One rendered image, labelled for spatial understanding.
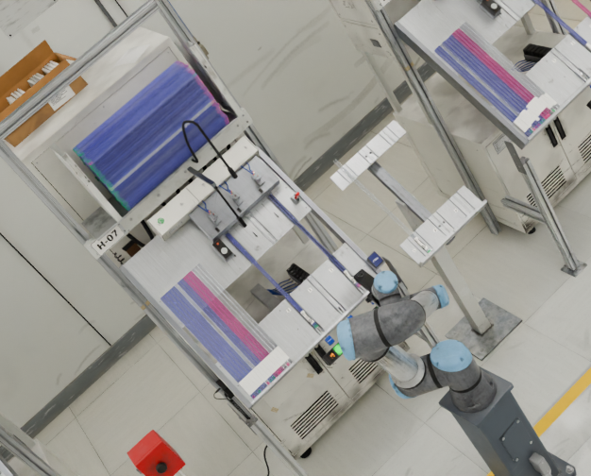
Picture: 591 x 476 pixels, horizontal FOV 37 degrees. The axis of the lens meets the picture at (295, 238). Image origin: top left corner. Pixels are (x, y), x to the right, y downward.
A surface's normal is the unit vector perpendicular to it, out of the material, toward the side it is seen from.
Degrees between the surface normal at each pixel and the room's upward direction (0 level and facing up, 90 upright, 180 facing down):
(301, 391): 90
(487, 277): 0
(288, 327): 45
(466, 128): 0
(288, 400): 90
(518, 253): 0
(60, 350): 90
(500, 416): 90
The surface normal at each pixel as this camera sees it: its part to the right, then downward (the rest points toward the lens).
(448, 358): -0.37, -0.72
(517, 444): 0.55, 0.25
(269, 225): 0.00, -0.25
